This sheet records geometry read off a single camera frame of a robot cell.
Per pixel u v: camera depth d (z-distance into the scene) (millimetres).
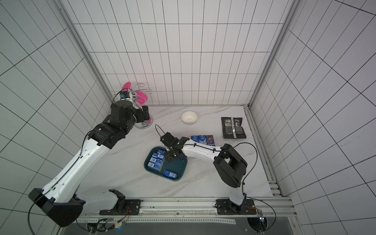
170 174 794
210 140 959
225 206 727
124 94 578
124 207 701
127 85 923
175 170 816
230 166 467
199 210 727
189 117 1080
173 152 646
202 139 968
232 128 1033
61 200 386
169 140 672
